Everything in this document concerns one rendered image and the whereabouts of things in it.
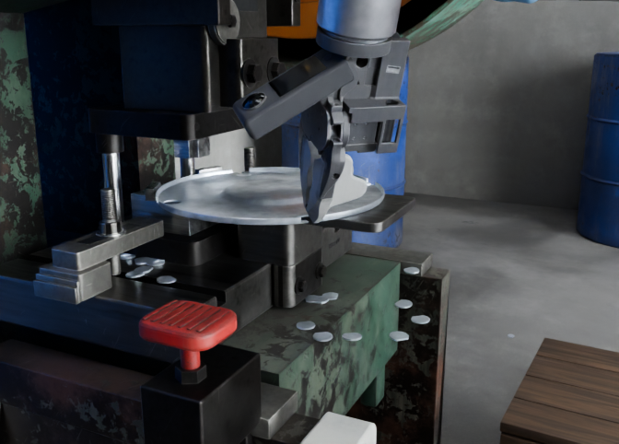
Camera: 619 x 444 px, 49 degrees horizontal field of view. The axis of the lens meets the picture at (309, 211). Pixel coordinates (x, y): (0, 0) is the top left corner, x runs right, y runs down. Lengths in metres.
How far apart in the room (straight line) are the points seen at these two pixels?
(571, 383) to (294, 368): 0.76
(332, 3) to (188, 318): 0.30
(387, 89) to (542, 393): 0.80
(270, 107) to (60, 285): 0.30
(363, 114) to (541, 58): 3.45
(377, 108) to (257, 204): 0.22
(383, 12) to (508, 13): 3.50
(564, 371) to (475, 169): 2.87
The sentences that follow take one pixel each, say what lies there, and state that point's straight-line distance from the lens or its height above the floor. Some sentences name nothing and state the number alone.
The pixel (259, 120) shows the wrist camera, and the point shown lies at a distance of 0.65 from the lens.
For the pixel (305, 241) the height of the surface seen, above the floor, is 0.73.
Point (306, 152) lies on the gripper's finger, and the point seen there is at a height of 0.86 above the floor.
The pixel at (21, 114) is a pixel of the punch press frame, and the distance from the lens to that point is 0.96.
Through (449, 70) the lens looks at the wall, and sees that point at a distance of 4.19.
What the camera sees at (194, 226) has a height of 0.74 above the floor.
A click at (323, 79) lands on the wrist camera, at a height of 0.94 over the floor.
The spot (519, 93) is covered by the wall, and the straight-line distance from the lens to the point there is 4.12.
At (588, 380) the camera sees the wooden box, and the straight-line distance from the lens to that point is 1.42.
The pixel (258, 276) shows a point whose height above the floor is 0.70.
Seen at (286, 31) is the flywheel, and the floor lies 0.98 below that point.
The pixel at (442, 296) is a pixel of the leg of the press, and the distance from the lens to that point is 1.08.
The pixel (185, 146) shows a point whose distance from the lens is 0.91.
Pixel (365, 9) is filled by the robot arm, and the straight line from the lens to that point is 0.62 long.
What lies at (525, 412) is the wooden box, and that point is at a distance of 1.28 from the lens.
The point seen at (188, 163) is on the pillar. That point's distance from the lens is 1.04.
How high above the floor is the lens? 0.98
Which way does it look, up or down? 15 degrees down
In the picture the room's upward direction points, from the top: straight up
